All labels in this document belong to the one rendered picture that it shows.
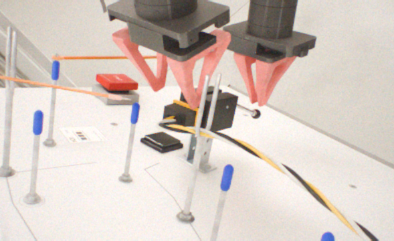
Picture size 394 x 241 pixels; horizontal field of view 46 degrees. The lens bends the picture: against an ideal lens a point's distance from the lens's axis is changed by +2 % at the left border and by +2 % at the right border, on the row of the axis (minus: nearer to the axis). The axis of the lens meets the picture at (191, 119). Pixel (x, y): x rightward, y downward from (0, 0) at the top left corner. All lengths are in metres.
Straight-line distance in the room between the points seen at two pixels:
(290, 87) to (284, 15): 1.56
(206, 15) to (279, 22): 0.17
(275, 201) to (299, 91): 1.59
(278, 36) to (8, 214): 0.35
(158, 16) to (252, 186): 0.23
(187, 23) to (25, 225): 0.21
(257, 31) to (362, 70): 1.52
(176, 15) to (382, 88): 1.62
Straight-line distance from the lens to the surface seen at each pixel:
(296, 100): 2.05
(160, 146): 0.56
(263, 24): 0.56
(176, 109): 0.48
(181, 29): 0.39
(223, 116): 0.52
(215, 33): 0.44
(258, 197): 0.51
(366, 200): 0.58
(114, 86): 0.70
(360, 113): 1.92
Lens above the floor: 1.47
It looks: 41 degrees down
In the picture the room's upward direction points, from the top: 38 degrees counter-clockwise
